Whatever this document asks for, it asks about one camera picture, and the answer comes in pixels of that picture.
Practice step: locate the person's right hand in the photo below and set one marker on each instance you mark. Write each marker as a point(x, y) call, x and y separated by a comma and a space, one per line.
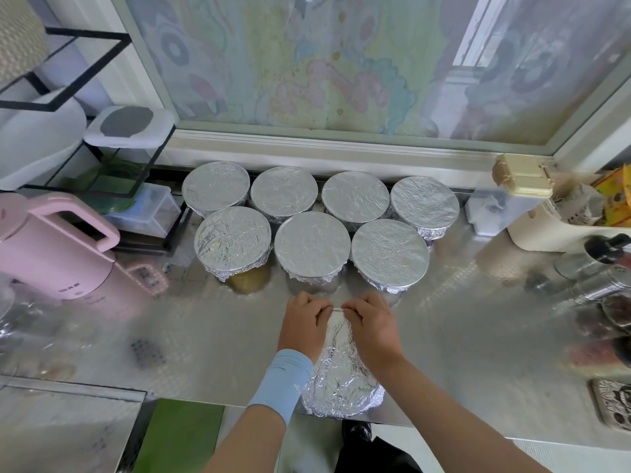
point(375, 332)

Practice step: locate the person's left hand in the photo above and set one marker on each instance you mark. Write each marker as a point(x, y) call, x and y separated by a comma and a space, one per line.
point(304, 328)

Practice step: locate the stack of aluminium foil sheets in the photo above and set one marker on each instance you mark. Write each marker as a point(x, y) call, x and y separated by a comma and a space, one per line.
point(340, 384)

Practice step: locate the yellow bowl with greens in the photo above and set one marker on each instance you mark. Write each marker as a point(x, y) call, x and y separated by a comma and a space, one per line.
point(248, 280)

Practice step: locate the person's right forearm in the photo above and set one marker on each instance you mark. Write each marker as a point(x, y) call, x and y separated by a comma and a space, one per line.
point(463, 426)

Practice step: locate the person's left forearm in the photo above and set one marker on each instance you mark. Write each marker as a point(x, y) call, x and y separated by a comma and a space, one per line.
point(246, 443)

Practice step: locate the stainless steel countertop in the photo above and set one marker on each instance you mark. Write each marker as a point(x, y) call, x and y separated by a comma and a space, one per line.
point(473, 340)

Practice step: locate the light blue wristband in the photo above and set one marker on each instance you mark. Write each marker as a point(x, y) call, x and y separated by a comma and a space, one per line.
point(281, 386)

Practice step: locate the black right shoe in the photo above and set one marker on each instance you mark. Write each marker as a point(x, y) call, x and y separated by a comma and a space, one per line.
point(356, 433)

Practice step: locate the black trousers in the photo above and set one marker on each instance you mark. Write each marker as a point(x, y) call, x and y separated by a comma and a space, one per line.
point(380, 458)

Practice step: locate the green floor mat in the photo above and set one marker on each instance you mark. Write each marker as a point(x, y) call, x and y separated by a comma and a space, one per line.
point(177, 438)

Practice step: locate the clear plastic box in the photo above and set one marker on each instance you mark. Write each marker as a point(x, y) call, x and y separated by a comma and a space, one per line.
point(145, 210)

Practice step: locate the cream organiser tray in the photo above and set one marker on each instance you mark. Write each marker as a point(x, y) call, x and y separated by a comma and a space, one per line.
point(547, 231)

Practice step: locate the beige round object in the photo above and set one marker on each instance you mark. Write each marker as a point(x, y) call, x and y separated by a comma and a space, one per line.
point(524, 176)

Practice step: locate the clear glass shaker bottle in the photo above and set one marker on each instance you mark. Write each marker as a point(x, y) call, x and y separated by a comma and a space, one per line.
point(597, 288)

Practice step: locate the glass bottle black cap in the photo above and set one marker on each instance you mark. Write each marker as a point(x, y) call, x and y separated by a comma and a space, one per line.
point(603, 253)

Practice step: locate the glass jar red contents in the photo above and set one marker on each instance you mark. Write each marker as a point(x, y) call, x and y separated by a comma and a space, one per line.
point(617, 312)

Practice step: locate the patterned case smartphone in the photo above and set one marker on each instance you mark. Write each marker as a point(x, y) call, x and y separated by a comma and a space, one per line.
point(611, 404)

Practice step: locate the pink electric kettle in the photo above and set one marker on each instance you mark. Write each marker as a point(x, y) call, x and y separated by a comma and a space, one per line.
point(44, 251)

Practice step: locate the window with cartoon film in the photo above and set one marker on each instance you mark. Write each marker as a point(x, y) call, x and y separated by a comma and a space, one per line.
point(335, 54)

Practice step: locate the white plate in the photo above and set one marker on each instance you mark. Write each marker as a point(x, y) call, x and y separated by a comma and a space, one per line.
point(39, 138)

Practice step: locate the black metal rack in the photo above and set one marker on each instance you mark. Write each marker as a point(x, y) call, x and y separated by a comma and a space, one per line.
point(94, 64)

